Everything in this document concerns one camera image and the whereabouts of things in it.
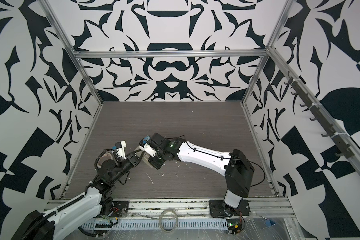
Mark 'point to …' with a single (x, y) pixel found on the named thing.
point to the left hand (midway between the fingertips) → (145, 147)
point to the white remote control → (145, 157)
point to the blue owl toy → (147, 138)
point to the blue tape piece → (269, 223)
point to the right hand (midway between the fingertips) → (151, 160)
